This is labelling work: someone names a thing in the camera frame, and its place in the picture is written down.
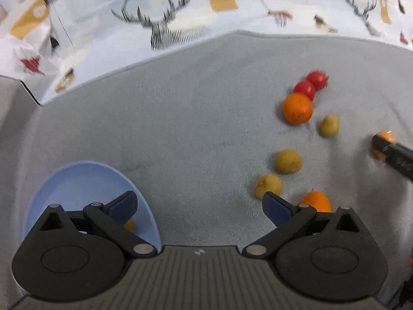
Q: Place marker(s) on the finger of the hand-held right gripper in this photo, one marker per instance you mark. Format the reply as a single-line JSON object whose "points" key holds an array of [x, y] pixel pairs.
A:
{"points": [[395, 158]]}

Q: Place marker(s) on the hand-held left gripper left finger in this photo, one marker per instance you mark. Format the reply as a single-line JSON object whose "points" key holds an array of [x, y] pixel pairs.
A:
{"points": [[124, 205]]}

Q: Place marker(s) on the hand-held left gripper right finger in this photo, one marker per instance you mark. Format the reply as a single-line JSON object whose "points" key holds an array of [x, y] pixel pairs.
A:
{"points": [[274, 205]]}

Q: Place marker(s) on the yellowish longan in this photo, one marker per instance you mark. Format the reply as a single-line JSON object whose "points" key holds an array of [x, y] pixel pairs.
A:
{"points": [[288, 161], [329, 125], [267, 185]]}

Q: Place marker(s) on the small kumquat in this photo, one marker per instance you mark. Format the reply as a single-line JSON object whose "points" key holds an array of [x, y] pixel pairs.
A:
{"points": [[130, 225]]}

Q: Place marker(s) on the mandarin orange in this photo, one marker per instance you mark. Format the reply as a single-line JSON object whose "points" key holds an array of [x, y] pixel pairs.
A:
{"points": [[385, 135], [316, 201]]}

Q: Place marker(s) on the light blue plate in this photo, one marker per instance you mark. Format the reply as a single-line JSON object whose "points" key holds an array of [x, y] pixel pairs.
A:
{"points": [[80, 184]]}

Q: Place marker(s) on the grey bed sheet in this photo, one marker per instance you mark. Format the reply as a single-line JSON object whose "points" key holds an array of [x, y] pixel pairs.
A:
{"points": [[193, 135]]}

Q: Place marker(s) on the large orange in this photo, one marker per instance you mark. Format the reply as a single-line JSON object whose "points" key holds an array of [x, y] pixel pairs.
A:
{"points": [[297, 109]]}

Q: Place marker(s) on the red cherry tomato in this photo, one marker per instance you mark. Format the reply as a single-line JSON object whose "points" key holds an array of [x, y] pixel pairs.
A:
{"points": [[305, 89], [317, 79]]}

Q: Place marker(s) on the deer printed white cloth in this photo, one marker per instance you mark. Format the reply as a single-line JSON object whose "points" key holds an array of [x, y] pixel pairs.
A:
{"points": [[96, 38]]}

